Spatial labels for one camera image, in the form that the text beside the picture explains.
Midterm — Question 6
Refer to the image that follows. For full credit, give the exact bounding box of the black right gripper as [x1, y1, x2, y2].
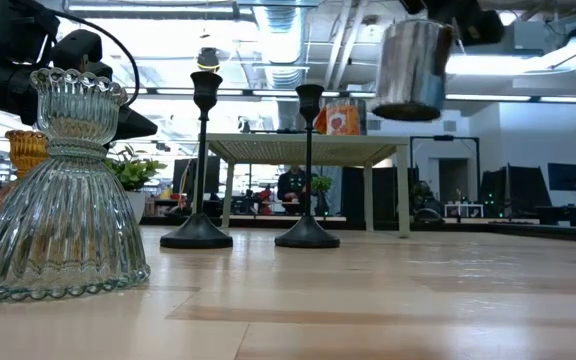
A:
[400, 0, 507, 46]

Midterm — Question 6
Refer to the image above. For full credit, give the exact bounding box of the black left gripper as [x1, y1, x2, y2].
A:
[0, 44, 159, 141]

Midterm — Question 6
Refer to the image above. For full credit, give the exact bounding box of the large silver tin brown tag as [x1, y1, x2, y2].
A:
[370, 18, 455, 123]

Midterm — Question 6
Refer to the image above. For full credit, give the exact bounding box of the amber ribbed glass candle holder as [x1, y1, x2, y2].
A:
[0, 129, 50, 261]

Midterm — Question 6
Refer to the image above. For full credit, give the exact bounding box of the tall black candlestick holder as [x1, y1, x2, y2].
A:
[274, 83, 342, 250]
[160, 70, 234, 250]

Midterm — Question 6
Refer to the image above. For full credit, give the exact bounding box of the clear ribbed glass candle holder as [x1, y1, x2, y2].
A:
[0, 67, 152, 303]

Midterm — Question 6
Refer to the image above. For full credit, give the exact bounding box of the green plant in white pot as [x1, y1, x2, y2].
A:
[103, 143, 168, 225]

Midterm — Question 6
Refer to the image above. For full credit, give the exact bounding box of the black computer monitor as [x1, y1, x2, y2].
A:
[172, 156, 222, 196]
[547, 162, 576, 193]

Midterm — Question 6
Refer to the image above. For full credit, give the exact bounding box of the long ceiling light strip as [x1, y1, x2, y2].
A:
[125, 87, 576, 104]

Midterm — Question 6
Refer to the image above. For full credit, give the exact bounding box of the small pale green table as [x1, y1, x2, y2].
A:
[190, 132, 413, 240]

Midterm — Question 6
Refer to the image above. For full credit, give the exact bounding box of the person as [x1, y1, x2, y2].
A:
[276, 165, 314, 216]

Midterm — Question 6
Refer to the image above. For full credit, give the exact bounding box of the small white shelf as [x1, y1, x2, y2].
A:
[444, 202, 485, 219]

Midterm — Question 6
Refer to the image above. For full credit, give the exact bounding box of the black office partition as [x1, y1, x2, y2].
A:
[480, 166, 553, 220]

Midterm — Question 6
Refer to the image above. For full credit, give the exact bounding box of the black left wrist camera cable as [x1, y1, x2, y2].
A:
[50, 9, 141, 94]

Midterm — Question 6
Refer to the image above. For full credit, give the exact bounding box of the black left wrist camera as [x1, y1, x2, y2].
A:
[50, 28, 104, 76]

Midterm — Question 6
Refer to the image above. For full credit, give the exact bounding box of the black ceiling device yellow cable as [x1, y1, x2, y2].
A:
[196, 47, 221, 73]

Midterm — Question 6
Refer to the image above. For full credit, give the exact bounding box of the ribbed silver ceiling duct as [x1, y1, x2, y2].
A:
[255, 4, 309, 90]

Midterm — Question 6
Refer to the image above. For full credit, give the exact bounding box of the black metal frame stand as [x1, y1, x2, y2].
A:
[409, 134, 482, 206]

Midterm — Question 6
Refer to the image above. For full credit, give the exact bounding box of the black table edge rail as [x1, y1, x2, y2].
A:
[140, 214, 576, 246]

